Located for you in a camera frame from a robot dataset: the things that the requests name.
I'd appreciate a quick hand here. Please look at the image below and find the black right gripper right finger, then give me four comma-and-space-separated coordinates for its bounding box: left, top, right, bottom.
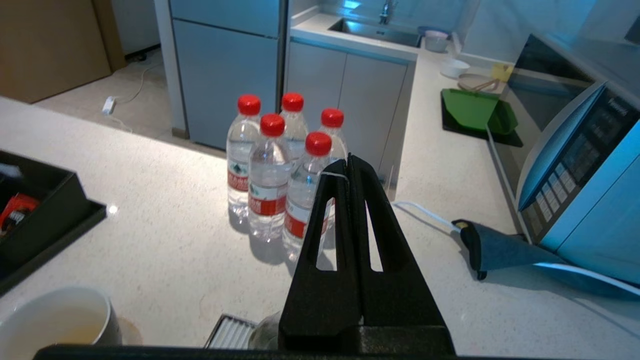
350, 155, 456, 353

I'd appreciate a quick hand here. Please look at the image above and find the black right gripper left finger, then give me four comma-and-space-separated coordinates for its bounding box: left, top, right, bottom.
278, 155, 362, 349

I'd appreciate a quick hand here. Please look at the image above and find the water bottle red label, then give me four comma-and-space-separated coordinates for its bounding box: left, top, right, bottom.
281, 131, 334, 262
279, 92, 309, 163
247, 113, 293, 242
226, 94, 262, 223
320, 107, 349, 163

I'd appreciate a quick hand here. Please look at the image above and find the white sink base cabinet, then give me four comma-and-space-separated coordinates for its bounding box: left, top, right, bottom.
285, 22, 420, 201

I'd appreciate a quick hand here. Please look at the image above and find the green plastic board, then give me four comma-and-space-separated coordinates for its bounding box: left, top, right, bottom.
441, 88, 519, 136

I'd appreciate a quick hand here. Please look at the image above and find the silver microwave oven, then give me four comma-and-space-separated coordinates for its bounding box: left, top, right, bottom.
487, 32, 640, 287

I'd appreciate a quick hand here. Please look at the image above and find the white plate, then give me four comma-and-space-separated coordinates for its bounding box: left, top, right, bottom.
457, 73, 497, 94

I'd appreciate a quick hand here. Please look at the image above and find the small white bowl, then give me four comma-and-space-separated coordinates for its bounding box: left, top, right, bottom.
440, 59, 471, 79

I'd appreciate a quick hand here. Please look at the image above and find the white refrigerator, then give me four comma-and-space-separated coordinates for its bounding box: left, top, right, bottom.
154, 0, 292, 151

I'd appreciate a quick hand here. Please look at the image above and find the small yellow item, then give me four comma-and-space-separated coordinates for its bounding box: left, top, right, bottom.
491, 62, 515, 84

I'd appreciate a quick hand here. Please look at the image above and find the black serving tray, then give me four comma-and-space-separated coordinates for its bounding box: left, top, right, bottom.
0, 200, 108, 297

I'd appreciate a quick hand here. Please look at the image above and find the black mug white inside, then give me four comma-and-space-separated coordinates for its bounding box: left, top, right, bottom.
0, 285, 123, 347

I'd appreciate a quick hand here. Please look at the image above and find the steel kitchen sink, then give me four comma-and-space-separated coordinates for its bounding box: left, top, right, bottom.
327, 17, 423, 48

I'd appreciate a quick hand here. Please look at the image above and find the black compartment organizer box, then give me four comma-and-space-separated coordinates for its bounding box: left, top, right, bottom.
0, 150, 82, 271

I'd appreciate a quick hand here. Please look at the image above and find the chrome sink faucet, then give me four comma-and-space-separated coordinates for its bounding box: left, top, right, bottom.
378, 0, 397, 26

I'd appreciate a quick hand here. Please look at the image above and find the small red packet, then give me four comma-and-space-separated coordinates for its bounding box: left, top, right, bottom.
0, 194, 40, 237

